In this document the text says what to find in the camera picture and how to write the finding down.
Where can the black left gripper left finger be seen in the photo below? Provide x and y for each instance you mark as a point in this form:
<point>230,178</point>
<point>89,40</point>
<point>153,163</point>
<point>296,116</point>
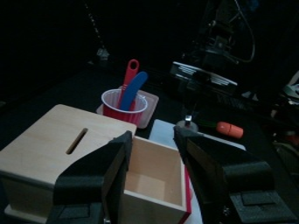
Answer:
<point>90,180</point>

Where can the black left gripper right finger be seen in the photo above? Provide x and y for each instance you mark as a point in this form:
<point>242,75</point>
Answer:
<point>230,180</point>

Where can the dough cutter with metal wheel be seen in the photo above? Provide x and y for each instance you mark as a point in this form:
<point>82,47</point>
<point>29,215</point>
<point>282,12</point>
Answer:
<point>188,126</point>

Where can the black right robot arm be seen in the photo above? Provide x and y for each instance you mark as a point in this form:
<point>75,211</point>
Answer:
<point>218,43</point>

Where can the wooden drawer with red front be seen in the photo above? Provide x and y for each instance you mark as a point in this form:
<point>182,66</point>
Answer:
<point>156,172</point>

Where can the orange toy carrot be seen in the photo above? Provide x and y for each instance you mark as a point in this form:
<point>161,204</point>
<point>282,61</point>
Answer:
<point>230,129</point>

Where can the blue plastic utensil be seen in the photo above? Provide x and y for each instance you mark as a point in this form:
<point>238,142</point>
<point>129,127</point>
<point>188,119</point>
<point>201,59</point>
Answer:
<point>134,87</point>

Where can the red plastic utensil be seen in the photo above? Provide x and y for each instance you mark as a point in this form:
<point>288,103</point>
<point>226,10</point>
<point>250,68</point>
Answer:
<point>133,70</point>

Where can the red plastic cup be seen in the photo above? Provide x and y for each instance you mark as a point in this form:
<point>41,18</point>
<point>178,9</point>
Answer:
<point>129,116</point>

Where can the silver frame clamp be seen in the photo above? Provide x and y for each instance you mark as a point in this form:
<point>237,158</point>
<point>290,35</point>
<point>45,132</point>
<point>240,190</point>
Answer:
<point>102,54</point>

